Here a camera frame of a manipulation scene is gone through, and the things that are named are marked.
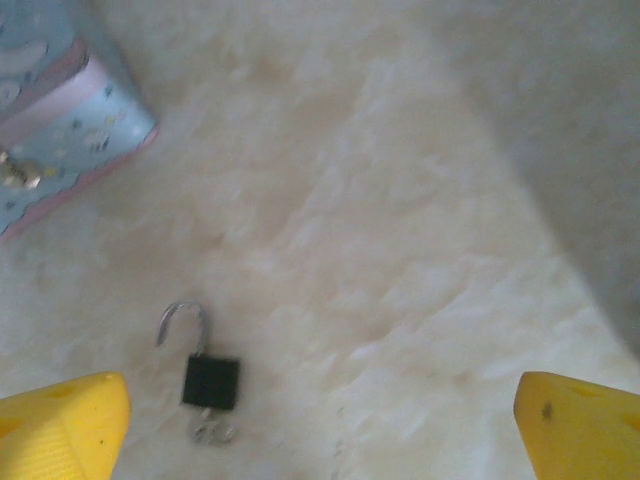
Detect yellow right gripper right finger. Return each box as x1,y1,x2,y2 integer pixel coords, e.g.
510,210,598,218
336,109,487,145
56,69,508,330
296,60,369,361
514,370,640,480

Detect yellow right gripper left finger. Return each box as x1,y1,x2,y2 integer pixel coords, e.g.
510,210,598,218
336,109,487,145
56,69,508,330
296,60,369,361
0,370,133,480

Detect small silver key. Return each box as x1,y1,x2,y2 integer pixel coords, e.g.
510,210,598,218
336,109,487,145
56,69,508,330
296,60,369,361
188,406,238,447

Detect small black padlock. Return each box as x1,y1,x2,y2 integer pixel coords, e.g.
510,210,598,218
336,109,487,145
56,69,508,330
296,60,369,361
155,299,242,412

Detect pastel cartoon print box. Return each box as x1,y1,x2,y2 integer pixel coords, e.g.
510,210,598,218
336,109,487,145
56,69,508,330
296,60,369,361
0,0,162,245

